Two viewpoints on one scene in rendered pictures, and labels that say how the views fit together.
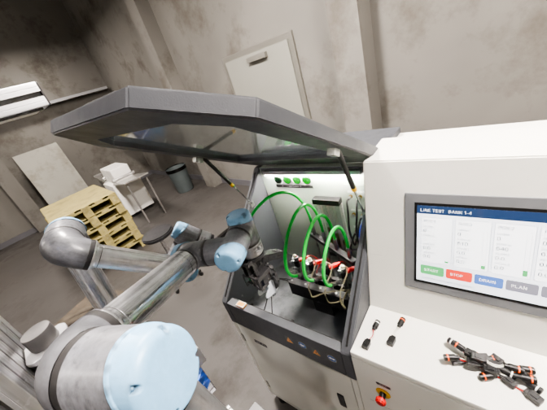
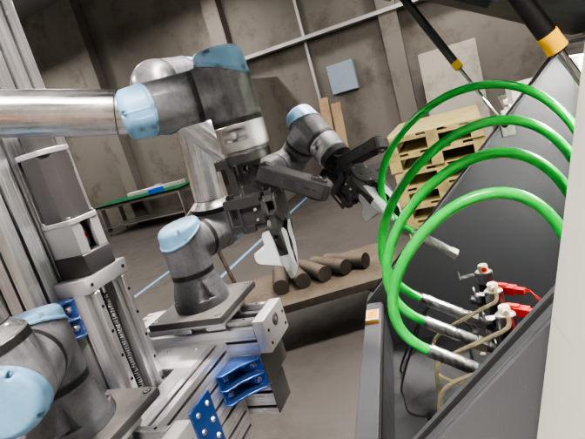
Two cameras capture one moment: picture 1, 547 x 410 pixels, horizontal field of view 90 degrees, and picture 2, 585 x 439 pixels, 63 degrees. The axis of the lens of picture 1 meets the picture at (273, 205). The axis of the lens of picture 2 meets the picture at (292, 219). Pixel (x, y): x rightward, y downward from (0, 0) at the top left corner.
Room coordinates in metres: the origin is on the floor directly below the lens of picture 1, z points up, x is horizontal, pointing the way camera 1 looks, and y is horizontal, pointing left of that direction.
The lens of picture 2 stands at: (0.40, -0.55, 1.47)
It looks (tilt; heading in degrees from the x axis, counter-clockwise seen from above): 13 degrees down; 61
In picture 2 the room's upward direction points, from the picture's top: 16 degrees counter-clockwise
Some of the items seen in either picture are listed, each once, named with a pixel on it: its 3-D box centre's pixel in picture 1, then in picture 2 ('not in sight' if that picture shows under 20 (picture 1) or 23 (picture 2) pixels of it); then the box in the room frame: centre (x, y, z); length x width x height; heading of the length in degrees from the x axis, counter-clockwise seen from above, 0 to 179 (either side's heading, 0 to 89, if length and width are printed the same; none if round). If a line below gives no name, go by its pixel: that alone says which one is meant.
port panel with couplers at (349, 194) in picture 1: (361, 215); not in sight; (1.05, -0.37, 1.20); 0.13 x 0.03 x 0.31; 46
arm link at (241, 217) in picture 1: (242, 228); (225, 87); (0.72, 0.11, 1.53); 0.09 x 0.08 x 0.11; 162
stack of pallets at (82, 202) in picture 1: (92, 227); (441, 167); (4.13, 2.85, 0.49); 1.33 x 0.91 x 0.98; 40
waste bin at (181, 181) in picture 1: (181, 178); not in sight; (5.97, 1.78, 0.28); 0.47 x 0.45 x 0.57; 39
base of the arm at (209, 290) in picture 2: not in sight; (198, 285); (0.74, 0.69, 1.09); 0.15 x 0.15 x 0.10
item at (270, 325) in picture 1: (282, 331); (380, 407); (0.86, 0.15, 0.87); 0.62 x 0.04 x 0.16; 46
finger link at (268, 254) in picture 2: (270, 291); (272, 256); (0.71, 0.10, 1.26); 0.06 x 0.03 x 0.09; 136
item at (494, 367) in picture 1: (489, 365); not in sight; (0.42, -0.45, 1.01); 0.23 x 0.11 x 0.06; 46
